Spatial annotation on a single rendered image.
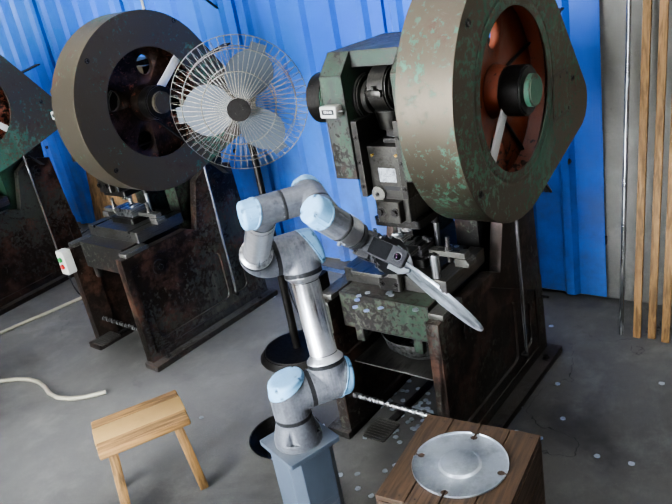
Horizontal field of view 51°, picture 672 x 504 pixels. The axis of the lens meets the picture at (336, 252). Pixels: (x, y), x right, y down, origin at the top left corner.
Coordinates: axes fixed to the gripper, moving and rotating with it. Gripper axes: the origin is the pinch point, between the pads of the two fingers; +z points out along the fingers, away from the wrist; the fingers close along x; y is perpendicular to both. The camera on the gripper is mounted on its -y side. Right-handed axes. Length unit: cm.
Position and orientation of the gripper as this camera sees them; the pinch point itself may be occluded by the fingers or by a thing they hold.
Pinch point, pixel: (410, 267)
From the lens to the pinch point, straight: 181.5
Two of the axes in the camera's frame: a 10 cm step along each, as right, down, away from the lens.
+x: -4.4, 9.0, -0.9
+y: -6.0, -2.2, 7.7
